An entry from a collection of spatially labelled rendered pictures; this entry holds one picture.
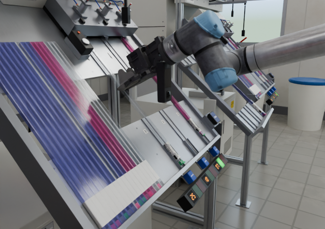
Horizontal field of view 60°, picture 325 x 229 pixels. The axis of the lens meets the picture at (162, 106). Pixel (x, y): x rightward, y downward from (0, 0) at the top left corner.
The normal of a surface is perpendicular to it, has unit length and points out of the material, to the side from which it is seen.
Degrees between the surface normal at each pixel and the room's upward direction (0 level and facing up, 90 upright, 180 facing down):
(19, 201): 0
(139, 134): 45
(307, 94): 93
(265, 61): 111
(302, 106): 93
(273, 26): 90
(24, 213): 0
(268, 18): 90
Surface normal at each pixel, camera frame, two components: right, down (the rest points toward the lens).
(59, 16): -0.48, 0.21
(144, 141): 0.62, -0.61
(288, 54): -0.43, 0.53
